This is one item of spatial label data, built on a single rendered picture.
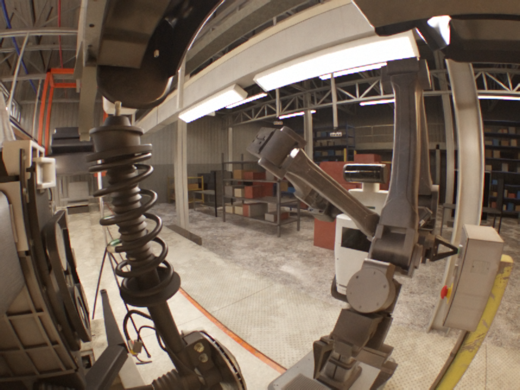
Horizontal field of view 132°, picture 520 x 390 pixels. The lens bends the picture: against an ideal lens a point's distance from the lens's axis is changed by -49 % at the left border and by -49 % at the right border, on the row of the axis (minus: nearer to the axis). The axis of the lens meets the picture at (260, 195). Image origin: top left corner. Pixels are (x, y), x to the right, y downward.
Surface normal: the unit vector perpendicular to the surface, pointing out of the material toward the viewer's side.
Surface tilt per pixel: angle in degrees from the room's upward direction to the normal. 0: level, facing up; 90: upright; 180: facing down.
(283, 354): 0
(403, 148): 68
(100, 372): 3
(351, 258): 90
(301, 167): 92
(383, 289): 60
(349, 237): 90
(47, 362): 90
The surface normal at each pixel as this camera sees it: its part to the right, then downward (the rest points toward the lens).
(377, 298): -0.64, -0.43
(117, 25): 0.51, 0.73
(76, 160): 0.69, 0.07
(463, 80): -0.72, 0.08
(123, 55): 0.62, 0.52
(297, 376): -0.01, -0.99
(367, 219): 0.14, 0.14
